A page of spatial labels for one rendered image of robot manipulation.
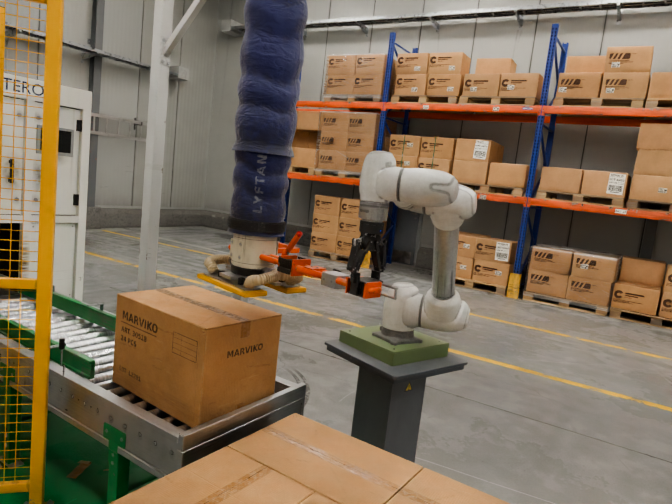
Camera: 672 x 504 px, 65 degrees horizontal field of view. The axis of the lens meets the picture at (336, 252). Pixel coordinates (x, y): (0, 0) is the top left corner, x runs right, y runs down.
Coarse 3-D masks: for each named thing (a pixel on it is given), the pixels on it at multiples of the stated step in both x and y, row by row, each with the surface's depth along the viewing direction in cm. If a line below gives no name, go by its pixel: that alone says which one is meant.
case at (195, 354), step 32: (192, 288) 252; (128, 320) 223; (160, 320) 209; (192, 320) 200; (224, 320) 204; (256, 320) 212; (128, 352) 224; (160, 352) 210; (192, 352) 197; (224, 352) 201; (256, 352) 215; (128, 384) 225; (160, 384) 210; (192, 384) 198; (224, 384) 204; (256, 384) 218; (192, 416) 199
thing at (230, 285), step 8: (208, 280) 205; (216, 280) 201; (224, 280) 201; (232, 280) 202; (240, 280) 196; (224, 288) 196; (232, 288) 193; (240, 288) 191; (256, 288) 193; (248, 296) 188; (256, 296) 191
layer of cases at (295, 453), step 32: (288, 416) 219; (224, 448) 189; (256, 448) 191; (288, 448) 194; (320, 448) 196; (352, 448) 199; (160, 480) 165; (192, 480) 167; (224, 480) 169; (256, 480) 171; (288, 480) 173; (320, 480) 175; (352, 480) 177; (384, 480) 180; (416, 480) 182; (448, 480) 184
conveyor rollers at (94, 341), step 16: (0, 304) 326; (16, 304) 333; (32, 304) 334; (16, 320) 300; (32, 320) 307; (64, 320) 314; (80, 320) 313; (64, 336) 287; (80, 336) 286; (96, 336) 292; (112, 336) 292; (80, 352) 266; (96, 352) 265; (112, 352) 271; (96, 368) 246; (112, 368) 252; (96, 384) 228; (112, 384) 232; (128, 400) 219; (144, 400) 218; (160, 416) 211
